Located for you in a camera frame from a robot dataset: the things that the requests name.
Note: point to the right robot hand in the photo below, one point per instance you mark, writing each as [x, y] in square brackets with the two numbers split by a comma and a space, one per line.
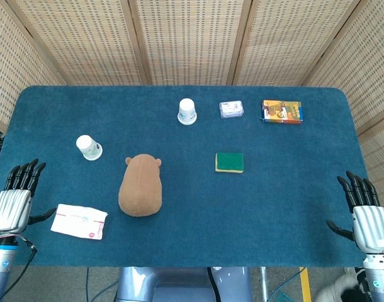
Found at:
[369, 223]

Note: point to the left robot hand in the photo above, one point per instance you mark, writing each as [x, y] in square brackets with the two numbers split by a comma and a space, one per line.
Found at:
[12, 207]

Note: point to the brown plush toy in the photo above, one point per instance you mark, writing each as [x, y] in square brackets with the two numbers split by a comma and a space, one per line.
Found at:
[141, 185]

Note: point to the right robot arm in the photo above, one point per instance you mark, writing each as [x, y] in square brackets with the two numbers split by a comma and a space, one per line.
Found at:
[379, 277]

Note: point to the white tissue pack red print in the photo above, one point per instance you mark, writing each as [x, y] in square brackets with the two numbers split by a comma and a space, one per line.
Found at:
[79, 221]

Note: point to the black white furry object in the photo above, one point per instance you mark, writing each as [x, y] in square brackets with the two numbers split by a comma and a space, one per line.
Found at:
[340, 291]

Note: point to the white paper cup green print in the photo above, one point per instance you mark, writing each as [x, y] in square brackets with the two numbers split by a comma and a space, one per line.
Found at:
[89, 148]

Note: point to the orange blue printed box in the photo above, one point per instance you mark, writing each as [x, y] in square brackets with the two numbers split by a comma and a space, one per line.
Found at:
[282, 111]

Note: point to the green yellow sponge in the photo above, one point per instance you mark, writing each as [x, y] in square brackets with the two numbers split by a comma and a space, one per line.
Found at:
[229, 162]

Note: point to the small clear plastic packet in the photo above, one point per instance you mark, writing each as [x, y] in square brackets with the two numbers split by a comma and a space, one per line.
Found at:
[231, 109]

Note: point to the blue table cloth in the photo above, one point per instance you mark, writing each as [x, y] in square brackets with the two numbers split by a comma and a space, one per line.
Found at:
[192, 188]

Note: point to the grey robot torso base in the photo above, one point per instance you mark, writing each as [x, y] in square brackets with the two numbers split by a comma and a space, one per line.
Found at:
[179, 284]

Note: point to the white paper cup blue print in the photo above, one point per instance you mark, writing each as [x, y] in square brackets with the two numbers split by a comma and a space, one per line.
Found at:
[187, 111]

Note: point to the woven bamboo folding screen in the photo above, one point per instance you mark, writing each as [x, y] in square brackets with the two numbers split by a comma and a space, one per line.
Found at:
[192, 41]

